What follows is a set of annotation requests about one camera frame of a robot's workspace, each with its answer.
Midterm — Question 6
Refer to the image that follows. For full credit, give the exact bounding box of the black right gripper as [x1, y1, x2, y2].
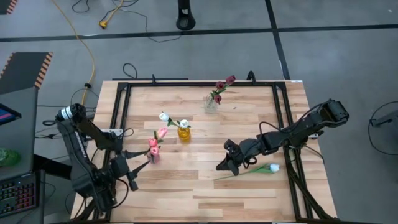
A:
[215, 138, 262, 177]

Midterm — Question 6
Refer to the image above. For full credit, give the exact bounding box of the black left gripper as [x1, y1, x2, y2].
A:
[109, 149, 150, 192]

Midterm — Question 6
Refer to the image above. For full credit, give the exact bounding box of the purple glass vase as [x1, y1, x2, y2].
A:
[146, 152, 162, 165]

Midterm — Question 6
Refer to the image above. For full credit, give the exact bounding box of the yellow glass vase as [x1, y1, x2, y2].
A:
[177, 126, 192, 142]

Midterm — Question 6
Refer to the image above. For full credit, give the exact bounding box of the clear glass vase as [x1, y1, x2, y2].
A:
[204, 94, 219, 114]

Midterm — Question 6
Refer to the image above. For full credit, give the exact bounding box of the thin black bar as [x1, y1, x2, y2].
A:
[111, 77, 190, 82]

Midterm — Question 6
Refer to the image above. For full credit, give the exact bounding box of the grey side desk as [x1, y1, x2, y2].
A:
[0, 86, 39, 183]

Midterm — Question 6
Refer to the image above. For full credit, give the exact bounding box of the backlit black keyboard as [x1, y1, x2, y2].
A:
[0, 180, 40, 218]

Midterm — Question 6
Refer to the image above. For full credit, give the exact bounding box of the green plastic bottle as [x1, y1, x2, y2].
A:
[0, 148, 22, 167]

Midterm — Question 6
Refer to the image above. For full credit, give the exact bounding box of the black framed computer monitor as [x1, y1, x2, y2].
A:
[0, 102, 22, 126]

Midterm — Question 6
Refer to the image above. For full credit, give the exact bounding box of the large black striped-edge floor mat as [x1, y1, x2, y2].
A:
[0, 52, 54, 95]

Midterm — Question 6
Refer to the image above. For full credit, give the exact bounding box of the black round stand base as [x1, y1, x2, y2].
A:
[175, 0, 197, 31]

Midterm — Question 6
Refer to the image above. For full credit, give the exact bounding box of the grey stand foot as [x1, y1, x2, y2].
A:
[371, 109, 398, 128]

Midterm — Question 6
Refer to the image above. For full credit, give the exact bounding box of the small black striped-edge floor mat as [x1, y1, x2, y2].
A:
[0, 0, 19, 16]

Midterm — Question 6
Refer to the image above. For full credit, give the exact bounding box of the black metal table frame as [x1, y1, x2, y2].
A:
[70, 80, 339, 223]

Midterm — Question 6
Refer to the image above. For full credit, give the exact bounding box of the small black cable loop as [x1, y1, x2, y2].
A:
[122, 62, 139, 80]

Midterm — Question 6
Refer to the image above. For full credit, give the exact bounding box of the long yellow floor cable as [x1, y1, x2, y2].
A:
[51, 0, 96, 106]

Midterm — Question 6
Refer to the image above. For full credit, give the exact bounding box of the long thin black cable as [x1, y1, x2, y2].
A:
[72, 0, 182, 44]

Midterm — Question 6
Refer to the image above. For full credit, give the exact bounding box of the yellow extension cord with plug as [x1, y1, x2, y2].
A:
[98, 0, 125, 30]

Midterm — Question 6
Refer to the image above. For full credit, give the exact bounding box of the large black cable loop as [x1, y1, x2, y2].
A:
[368, 100, 398, 156]

